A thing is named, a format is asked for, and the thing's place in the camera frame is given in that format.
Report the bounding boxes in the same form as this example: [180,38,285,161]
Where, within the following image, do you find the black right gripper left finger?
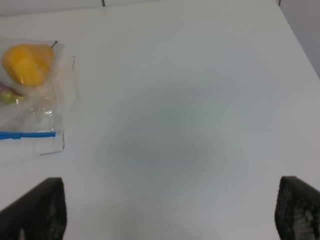
[0,177,68,240]

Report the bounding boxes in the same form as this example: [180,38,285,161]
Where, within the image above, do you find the clear zip bag blue zipper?
[0,37,78,165]

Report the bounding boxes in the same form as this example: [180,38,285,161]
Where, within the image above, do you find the yellow pear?
[0,39,59,87]

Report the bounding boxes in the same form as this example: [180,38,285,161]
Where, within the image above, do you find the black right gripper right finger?
[274,176,320,240]

